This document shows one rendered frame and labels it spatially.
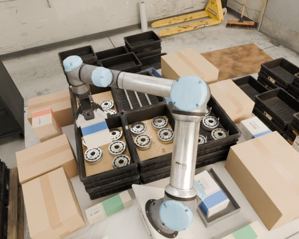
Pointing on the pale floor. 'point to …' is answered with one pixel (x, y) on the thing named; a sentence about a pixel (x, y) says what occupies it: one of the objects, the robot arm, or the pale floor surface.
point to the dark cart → (4, 102)
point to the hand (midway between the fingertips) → (93, 124)
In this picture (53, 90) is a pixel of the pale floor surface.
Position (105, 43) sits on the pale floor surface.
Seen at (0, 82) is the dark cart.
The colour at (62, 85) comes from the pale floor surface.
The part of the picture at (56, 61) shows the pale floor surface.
